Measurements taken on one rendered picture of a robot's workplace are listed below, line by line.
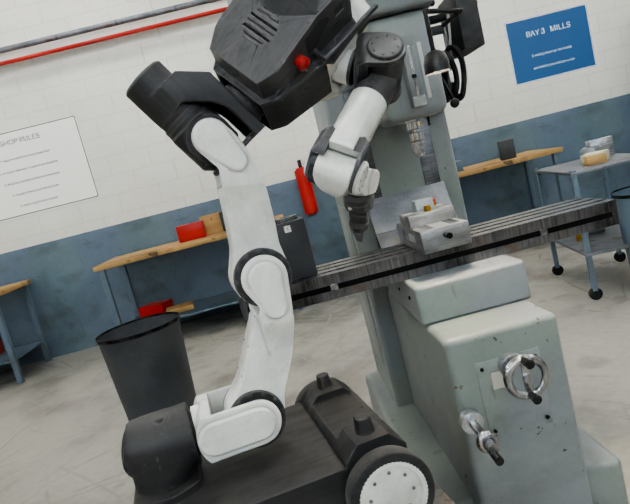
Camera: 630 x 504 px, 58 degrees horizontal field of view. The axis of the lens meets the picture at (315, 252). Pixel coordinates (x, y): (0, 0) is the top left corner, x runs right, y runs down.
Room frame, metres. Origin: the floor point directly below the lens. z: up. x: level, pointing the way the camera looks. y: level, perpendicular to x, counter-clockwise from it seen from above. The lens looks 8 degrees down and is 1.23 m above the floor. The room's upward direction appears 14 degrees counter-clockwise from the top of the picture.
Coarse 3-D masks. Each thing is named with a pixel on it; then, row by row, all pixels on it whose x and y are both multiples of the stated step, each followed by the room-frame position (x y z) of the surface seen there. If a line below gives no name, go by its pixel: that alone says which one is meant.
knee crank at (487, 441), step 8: (464, 416) 1.41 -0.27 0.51; (472, 416) 1.41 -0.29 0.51; (480, 416) 1.41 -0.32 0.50; (464, 424) 1.41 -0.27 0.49; (472, 424) 1.39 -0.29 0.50; (480, 424) 1.41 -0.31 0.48; (472, 432) 1.41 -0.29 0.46; (480, 432) 1.34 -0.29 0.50; (488, 432) 1.30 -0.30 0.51; (480, 440) 1.30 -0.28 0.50; (488, 440) 1.29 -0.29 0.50; (496, 440) 1.30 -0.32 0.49; (480, 448) 1.30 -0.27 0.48; (488, 448) 1.27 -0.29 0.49; (496, 448) 1.27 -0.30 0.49; (496, 456) 1.25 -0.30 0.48; (496, 464) 1.24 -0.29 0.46
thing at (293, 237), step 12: (288, 216) 1.89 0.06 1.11; (300, 216) 1.92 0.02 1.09; (276, 228) 1.81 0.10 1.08; (288, 228) 1.81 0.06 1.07; (300, 228) 1.82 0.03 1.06; (288, 240) 1.82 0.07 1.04; (300, 240) 1.82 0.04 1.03; (288, 252) 1.81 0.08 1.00; (300, 252) 1.82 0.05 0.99; (312, 252) 1.82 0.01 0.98; (300, 264) 1.82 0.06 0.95; (312, 264) 1.82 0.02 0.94; (300, 276) 1.82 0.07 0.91
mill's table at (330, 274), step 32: (480, 224) 1.97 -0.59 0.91; (512, 224) 1.81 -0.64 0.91; (544, 224) 1.78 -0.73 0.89; (576, 224) 1.78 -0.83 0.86; (608, 224) 1.78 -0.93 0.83; (352, 256) 1.98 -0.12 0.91; (384, 256) 1.82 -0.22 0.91; (416, 256) 1.76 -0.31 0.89; (448, 256) 1.76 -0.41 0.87; (480, 256) 1.77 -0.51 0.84; (320, 288) 1.75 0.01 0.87; (352, 288) 1.75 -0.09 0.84
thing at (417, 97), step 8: (408, 40) 1.75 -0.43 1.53; (408, 48) 1.75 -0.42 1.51; (408, 56) 1.75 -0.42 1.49; (408, 64) 1.75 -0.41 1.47; (416, 64) 1.75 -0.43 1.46; (408, 72) 1.75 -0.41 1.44; (416, 72) 1.75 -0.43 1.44; (408, 80) 1.75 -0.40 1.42; (416, 80) 1.75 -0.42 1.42; (408, 88) 1.77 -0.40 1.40; (416, 88) 1.75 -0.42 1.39; (416, 96) 1.75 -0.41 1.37; (424, 96) 1.75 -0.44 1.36; (416, 104) 1.75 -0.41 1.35; (424, 104) 1.75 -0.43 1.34
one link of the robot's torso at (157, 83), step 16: (160, 64) 1.36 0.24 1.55; (144, 80) 1.32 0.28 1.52; (160, 80) 1.33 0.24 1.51; (176, 80) 1.33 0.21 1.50; (192, 80) 1.34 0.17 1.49; (208, 80) 1.35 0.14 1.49; (128, 96) 1.36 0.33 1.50; (144, 96) 1.33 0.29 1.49; (160, 96) 1.33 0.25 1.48; (176, 96) 1.33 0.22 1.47; (192, 96) 1.34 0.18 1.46; (208, 96) 1.34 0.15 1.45; (224, 96) 1.35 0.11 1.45; (144, 112) 1.37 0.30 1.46; (160, 112) 1.34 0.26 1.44; (176, 112) 1.34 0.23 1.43; (224, 112) 1.47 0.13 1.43; (240, 112) 1.36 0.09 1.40; (240, 128) 1.48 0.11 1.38; (256, 128) 1.36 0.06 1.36
